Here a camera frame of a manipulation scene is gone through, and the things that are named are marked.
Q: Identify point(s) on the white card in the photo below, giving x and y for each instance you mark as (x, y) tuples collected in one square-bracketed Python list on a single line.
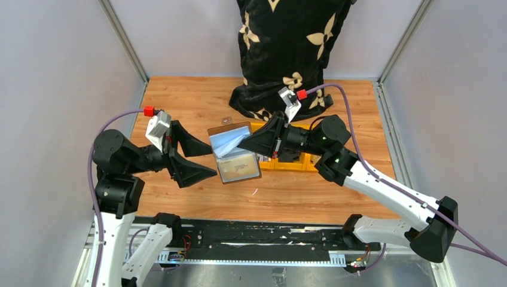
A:
[(226, 148)]

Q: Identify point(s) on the yellow bin right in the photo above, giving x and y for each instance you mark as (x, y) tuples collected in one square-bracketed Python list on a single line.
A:
[(311, 161)]

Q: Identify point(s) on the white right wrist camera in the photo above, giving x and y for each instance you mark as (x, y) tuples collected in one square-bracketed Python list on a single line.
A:
[(293, 104)]

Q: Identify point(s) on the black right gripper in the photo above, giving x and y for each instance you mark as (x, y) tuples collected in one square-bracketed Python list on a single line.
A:
[(266, 140)]

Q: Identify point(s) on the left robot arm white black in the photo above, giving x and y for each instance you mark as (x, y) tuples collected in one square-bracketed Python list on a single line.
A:
[(117, 195)]

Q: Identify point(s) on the brown leather card holder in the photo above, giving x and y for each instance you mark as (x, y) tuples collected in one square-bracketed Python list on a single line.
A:
[(221, 135)]

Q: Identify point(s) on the aluminium frame rail left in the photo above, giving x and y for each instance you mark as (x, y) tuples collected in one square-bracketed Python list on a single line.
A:
[(118, 28)]

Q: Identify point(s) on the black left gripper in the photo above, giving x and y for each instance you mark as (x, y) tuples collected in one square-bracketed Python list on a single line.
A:
[(186, 170)]

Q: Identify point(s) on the black floral blanket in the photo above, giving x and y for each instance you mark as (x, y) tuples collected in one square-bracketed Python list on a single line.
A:
[(283, 44)]

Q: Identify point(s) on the aluminium frame rail right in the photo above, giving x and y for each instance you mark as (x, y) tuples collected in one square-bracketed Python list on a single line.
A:
[(391, 133)]

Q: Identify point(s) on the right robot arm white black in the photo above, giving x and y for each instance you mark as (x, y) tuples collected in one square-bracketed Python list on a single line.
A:
[(427, 225)]

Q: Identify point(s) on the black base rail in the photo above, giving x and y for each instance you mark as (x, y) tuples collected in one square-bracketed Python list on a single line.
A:
[(243, 241)]

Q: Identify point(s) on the aluminium frame rail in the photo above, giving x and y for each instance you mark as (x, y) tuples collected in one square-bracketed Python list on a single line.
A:
[(118, 28), (391, 133)]

